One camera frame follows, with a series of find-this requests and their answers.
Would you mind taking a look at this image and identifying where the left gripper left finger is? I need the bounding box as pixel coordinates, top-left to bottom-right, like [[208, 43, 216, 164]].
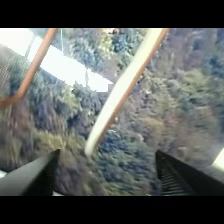
[[0, 148, 62, 197]]

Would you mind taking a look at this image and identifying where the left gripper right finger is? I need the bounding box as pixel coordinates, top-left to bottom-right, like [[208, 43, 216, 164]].
[[155, 149, 224, 197]]

